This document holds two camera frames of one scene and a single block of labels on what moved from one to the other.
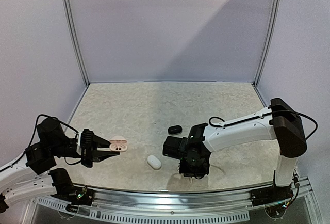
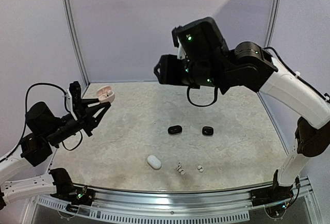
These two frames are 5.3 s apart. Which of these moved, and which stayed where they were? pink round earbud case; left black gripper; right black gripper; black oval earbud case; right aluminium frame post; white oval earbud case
Moved: left black gripper; pink round earbud case; right black gripper
Stayed: white oval earbud case; right aluminium frame post; black oval earbud case
